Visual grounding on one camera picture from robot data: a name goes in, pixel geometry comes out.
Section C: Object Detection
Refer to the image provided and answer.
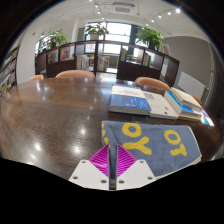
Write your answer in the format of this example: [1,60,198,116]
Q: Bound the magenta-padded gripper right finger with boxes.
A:
[116,144,157,191]

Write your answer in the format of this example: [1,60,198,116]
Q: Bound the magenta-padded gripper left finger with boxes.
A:
[68,144,110,191]

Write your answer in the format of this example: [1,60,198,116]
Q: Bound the grey towel with yellow letters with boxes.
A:
[100,120,203,191]

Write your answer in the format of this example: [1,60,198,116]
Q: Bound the dark blue and white book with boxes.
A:
[108,84,152,116]

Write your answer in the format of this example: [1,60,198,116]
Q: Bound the light blue book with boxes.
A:
[163,90,203,122]

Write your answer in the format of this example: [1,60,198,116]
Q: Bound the white and blue booklet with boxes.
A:
[201,111,216,128]

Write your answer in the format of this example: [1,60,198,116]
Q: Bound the grey white book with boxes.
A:
[170,87,203,113]

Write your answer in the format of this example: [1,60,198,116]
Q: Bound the orange chairs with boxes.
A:
[27,69,204,104]

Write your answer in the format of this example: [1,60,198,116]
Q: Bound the dark open divider shelf unit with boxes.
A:
[34,39,181,88]

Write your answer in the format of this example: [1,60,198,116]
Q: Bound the green potted plant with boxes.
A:
[135,26,165,51]
[43,29,68,49]
[84,22,109,41]

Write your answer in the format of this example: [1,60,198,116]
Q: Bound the large glass window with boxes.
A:
[84,21,141,56]

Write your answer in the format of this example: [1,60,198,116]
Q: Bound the white ceiling air conditioner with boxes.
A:
[111,2,136,15]

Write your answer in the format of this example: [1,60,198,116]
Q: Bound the ceiling spot lights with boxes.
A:
[88,0,183,24]

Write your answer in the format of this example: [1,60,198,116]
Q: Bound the white wall radiator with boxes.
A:
[178,71,206,99]

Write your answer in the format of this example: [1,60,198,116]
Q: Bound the wall bookshelf unit with books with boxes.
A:
[0,46,20,101]

